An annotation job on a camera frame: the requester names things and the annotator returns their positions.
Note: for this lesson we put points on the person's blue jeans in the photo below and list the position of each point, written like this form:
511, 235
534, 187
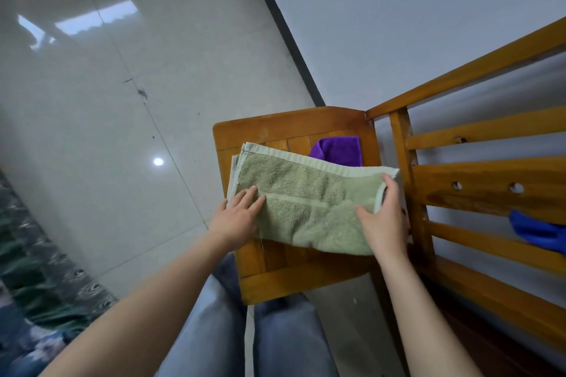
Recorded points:
287, 337

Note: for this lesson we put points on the person's left forearm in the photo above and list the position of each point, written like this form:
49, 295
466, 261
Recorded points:
132, 323

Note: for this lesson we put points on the purple cloth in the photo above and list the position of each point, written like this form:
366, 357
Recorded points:
338, 151

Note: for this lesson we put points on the person's right forearm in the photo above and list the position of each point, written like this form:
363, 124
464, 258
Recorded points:
424, 328

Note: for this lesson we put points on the bed with blue floral sheet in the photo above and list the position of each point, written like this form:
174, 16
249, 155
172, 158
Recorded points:
35, 284

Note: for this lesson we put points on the blue cloth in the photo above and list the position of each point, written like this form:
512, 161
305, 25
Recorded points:
539, 233

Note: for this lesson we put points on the green terry towel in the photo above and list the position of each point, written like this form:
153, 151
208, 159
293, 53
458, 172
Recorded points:
309, 209

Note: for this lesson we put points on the person's right hand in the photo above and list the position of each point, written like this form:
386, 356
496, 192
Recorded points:
389, 226

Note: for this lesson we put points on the wooden chair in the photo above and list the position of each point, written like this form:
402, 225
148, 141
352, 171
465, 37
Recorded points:
287, 125

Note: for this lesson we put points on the person's left hand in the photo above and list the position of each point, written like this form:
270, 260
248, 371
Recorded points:
234, 222

